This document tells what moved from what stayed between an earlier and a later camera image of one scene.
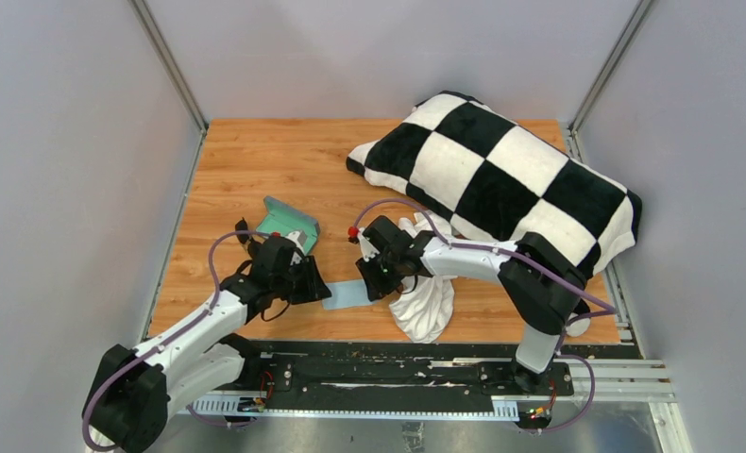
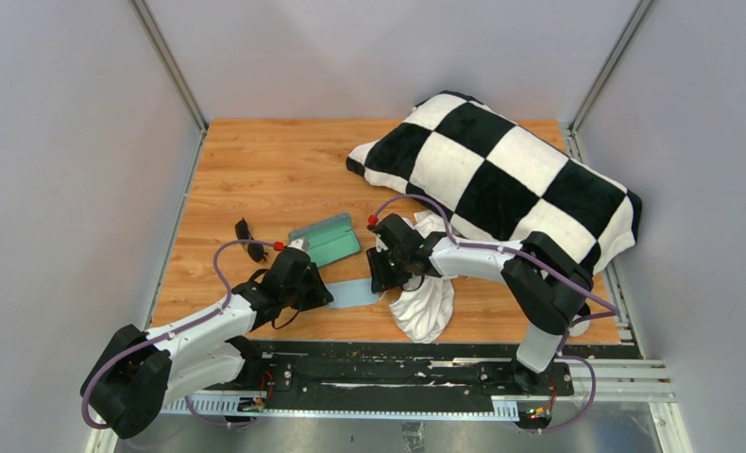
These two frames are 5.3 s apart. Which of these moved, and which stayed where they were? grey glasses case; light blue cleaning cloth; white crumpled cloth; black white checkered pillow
Moved: grey glasses case
Stayed: light blue cleaning cloth; black white checkered pillow; white crumpled cloth
